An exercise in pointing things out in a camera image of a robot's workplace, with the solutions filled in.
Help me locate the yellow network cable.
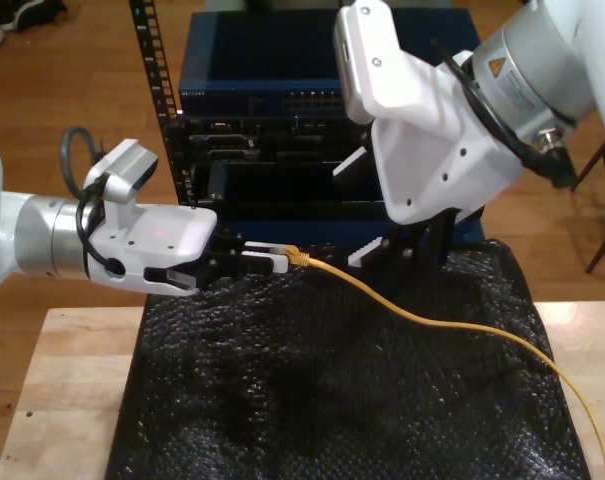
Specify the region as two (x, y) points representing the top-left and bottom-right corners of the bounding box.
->
(269, 243), (605, 480)

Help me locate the blue flat panel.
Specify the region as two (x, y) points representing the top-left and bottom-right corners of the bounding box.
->
(231, 219), (487, 246)

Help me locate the black rack tray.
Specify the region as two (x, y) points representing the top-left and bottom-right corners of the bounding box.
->
(194, 160), (391, 207)

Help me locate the black rack server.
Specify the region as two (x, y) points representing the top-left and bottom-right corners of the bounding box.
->
(181, 115), (373, 164)

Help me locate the black bubble mat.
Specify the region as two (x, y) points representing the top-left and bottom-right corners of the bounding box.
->
(104, 237), (591, 480)

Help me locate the dark sneaker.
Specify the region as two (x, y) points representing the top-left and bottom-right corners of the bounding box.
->
(0, 0), (69, 32)

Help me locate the gripper short black cable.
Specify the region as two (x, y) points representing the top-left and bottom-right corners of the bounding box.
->
(430, 38), (579, 190)

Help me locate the blue network switch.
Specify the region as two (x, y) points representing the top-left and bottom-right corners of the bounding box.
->
(178, 12), (483, 120)

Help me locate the black perforated rack post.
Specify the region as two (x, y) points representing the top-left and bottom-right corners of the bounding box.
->
(128, 0), (198, 209)

